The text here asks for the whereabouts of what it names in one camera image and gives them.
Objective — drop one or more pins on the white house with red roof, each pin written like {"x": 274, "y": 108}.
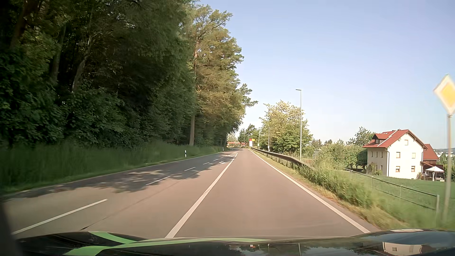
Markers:
{"x": 400, "y": 156}

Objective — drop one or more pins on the dense green wood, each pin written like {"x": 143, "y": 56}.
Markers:
{"x": 106, "y": 71}

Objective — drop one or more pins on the metal guard rail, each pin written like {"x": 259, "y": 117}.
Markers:
{"x": 280, "y": 156}

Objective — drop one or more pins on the building with red roof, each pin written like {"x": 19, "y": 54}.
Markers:
{"x": 430, "y": 158}

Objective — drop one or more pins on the tall grey lamp post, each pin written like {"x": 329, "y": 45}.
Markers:
{"x": 300, "y": 124}

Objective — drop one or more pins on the grey asphalt road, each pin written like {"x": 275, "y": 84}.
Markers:
{"x": 248, "y": 199}

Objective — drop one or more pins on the road markings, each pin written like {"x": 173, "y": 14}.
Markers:
{"x": 194, "y": 206}

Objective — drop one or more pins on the leafy green tree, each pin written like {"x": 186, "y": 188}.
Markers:
{"x": 284, "y": 128}

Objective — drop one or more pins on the white and yellow billboard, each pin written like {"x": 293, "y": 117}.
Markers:
{"x": 251, "y": 142}

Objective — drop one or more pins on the metal railing fence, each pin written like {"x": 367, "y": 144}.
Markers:
{"x": 401, "y": 188}

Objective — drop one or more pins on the tall grass verge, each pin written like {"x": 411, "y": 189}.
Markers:
{"x": 71, "y": 160}

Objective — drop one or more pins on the car's own bonnet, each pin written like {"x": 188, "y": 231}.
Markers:
{"x": 227, "y": 247}

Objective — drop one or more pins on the green grass field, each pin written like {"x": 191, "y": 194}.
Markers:
{"x": 423, "y": 188}

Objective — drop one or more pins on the white garden umbrella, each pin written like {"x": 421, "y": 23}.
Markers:
{"x": 434, "y": 170}

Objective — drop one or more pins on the yellow diamond road sign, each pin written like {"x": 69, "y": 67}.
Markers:
{"x": 448, "y": 142}

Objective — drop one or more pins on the grass verge with weeds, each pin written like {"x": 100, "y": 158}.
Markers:
{"x": 355, "y": 195}

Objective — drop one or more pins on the group of green trees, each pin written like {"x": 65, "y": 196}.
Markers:
{"x": 343, "y": 151}

